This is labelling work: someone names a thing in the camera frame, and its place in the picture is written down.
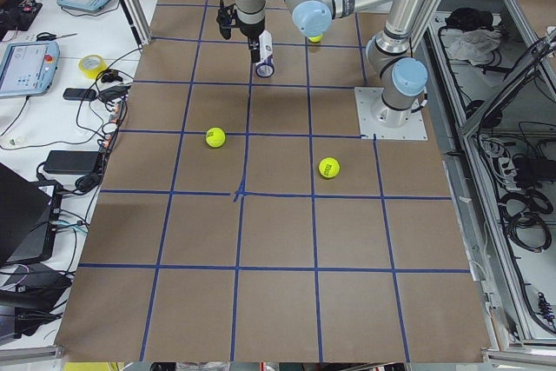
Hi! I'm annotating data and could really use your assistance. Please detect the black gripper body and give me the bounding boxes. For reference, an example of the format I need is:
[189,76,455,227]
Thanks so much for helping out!
[238,18,265,50]

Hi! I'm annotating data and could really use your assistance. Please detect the Wilson tennis ball can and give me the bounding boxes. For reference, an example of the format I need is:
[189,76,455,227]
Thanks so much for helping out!
[255,30,275,78]

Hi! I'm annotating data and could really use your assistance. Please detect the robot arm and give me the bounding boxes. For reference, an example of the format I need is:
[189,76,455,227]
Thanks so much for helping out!
[217,0,434,128]

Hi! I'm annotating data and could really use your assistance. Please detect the tennis ball Wilson right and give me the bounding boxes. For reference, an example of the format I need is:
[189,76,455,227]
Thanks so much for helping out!
[308,34,323,43]

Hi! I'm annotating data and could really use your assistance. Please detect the tennis ball near gripper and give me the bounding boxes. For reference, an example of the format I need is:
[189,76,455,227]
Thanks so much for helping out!
[205,127,226,149]

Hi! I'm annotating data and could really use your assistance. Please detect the tennis ball Roland Garros centre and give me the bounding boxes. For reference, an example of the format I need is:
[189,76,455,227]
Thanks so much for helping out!
[318,156,341,179]

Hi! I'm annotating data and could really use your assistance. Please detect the yellow tape roll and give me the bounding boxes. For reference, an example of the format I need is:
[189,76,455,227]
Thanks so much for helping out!
[78,54,108,80]

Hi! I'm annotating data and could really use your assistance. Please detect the black phone device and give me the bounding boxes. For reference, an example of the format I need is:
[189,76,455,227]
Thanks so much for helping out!
[63,88,97,102]

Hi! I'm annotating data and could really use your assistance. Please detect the scissors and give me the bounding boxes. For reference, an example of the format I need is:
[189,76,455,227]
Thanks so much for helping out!
[36,32,76,42]

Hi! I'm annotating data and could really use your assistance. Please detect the white cloth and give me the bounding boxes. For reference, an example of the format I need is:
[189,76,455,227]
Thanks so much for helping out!
[447,29,501,66]

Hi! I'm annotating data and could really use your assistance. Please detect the grey power adapter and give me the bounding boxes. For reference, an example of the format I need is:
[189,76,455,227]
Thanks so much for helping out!
[43,150,101,175]

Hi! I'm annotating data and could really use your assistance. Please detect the teach pendant near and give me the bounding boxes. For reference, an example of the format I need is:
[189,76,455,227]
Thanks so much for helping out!
[1,41,60,98]

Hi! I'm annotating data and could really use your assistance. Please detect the black laptop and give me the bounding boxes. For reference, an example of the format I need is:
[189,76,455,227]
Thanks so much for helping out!
[1,165,62,266]

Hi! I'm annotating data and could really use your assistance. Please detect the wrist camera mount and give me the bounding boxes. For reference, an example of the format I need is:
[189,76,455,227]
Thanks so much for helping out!
[216,3,237,40]

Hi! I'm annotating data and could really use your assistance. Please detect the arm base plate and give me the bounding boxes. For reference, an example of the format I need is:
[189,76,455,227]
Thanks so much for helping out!
[354,87,428,142]

